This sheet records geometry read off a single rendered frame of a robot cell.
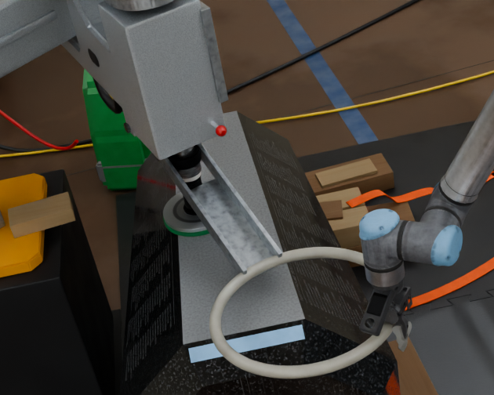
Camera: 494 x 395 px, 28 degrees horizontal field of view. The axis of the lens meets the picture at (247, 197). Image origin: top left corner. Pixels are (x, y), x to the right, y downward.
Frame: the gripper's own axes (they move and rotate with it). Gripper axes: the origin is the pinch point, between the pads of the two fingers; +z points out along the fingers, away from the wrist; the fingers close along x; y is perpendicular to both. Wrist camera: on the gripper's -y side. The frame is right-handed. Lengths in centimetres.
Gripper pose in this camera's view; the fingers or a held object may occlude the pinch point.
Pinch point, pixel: (390, 346)
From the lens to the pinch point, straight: 243.1
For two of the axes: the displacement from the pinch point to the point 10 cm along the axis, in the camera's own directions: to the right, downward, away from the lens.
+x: -8.4, -1.7, 5.2
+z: 1.8, 8.2, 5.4
